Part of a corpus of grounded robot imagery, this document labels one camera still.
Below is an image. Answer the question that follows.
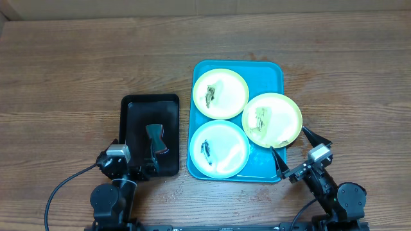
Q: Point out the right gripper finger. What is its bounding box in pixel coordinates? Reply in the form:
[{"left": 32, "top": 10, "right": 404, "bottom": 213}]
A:
[
  {"left": 302, "top": 126, "right": 332, "bottom": 148},
  {"left": 270, "top": 146, "right": 289, "bottom": 178}
]

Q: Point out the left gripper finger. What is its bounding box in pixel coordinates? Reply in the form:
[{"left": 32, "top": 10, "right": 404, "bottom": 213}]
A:
[
  {"left": 152, "top": 152, "right": 159, "bottom": 174},
  {"left": 144, "top": 139, "right": 156, "bottom": 166}
]

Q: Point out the green orange scrub sponge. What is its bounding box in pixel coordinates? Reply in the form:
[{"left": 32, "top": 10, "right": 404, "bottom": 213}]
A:
[{"left": 146, "top": 124, "right": 168, "bottom": 154}]

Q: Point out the yellow-green plate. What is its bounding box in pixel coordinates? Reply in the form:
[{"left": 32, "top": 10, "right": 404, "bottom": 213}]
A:
[
  {"left": 192, "top": 68, "right": 249, "bottom": 119},
  {"left": 241, "top": 93, "right": 302, "bottom": 148}
]

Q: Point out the light blue plate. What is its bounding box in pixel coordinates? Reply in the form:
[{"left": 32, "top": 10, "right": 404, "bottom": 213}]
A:
[{"left": 189, "top": 120, "right": 250, "bottom": 179}]

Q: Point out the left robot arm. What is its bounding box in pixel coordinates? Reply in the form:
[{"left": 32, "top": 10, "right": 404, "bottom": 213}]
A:
[{"left": 90, "top": 139, "right": 159, "bottom": 231}]

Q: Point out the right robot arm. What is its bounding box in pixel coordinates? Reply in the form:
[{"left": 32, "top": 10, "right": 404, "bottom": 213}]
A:
[{"left": 270, "top": 126, "right": 369, "bottom": 230}]

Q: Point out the black plastic tray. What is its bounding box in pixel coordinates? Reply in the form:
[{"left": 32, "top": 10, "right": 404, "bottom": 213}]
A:
[{"left": 119, "top": 94, "right": 180, "bottom": 176}]

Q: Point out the teal plastic tray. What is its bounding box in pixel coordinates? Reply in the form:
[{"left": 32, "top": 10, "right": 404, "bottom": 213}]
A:
[{"left": 187, "top": 60, "right": 286, "bottom": 184}]

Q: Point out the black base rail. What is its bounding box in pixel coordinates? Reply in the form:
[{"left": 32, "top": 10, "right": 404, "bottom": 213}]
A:
[{"left": 83, "top": 221, "right": 370, "bottom": 231}]

